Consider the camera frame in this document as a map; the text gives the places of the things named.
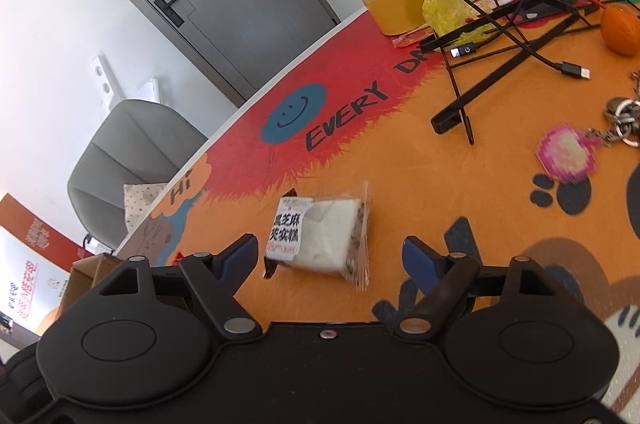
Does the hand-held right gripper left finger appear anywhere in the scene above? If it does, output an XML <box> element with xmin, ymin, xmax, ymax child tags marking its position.
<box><xmin>92</xmin><ymin>232</ymin><xmax>263</xmax><ymax>340</ymax></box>

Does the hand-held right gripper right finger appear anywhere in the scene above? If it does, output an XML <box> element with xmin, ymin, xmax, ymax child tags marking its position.
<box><xmin>394</xmin><ymin>235</ymin><xmax>568</xmax><ymax>338</ymax></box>

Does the white cake snack packet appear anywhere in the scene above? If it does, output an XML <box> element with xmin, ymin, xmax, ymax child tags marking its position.
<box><xmin>263</xmin><ymin>181</ymin><xmax>374</xmax><ymax>291</ymax></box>

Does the brown cardboard box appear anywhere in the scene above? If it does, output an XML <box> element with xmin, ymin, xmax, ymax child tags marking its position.
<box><xmin>58</xmin><ymin>253</ymin><xmax>122</xmax><ymax>315</ymax></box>

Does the dotted beige cushion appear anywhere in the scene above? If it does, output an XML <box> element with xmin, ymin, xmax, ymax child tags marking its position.
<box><xmin>123</xmin><ymin>182</ymin><xmax>169</xmax><ymax>235</ymax></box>

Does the grey upholstered chair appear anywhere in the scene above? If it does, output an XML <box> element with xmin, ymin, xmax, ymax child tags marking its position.
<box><xmin>67</xmin><ymin>99</ymin><xmax>209</xmax><ymax>255</ymax></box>

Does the black folding stand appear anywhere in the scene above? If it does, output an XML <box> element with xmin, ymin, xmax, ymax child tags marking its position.
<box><xmin>419</xmin><ymin>0</ymin><xmax>609</xmax><ymax>145</ymax></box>

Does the orange white paper bag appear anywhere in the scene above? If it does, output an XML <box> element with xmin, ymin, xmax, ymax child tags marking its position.
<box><xmin>0</xmin><ymin>192</ymin><xmax>94</xmax><ymax>351</ymax></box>

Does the white foam packing piece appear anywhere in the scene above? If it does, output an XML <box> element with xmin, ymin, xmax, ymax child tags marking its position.
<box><xmin>88</xmin><ymin>50</ymin><xmax>121</xmax><ymax>97</ymax></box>

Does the crumpled yellow wrapper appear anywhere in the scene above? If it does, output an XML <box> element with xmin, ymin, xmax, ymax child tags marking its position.
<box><xmin>421</xmin><ymin>0</ymin><xmax>494</xmax><ymax>45</ymax></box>

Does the yellow tape roll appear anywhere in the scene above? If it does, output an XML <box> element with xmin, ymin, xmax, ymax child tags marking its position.
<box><xmin>363</xmin><ymin>0</ymin><xmax>434</xmax><ymax>36</ymax></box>

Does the orange tangerine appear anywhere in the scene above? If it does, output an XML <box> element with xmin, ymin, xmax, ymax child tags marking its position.
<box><xmin>599</xmin><ymin>2</ymin><xmax>640</xmax><ymax>56</ymax></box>

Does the pink pixel keychain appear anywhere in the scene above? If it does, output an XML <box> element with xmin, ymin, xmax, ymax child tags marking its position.
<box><xmin>537</xmin><ymin>123</ymin><xmax>602</xmax><ymax>181</ymax></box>

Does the black door handle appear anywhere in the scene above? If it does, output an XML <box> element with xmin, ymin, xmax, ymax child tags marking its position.
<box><xmin>153</xmin><ymin>0</ymin><xmax>185</xmax><ymax>27</ymax></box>

